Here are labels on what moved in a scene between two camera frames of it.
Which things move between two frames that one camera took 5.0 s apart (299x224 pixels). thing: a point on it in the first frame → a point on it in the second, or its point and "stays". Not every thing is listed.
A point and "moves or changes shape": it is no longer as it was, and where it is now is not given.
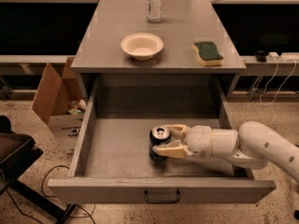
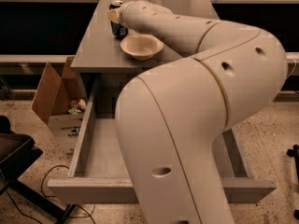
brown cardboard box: (52, 100) stays
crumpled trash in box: (78, 106) stays
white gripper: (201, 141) → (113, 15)
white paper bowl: (141, 46) stays
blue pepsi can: (158, 134) moves or changes shape
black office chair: (17, 152) stays
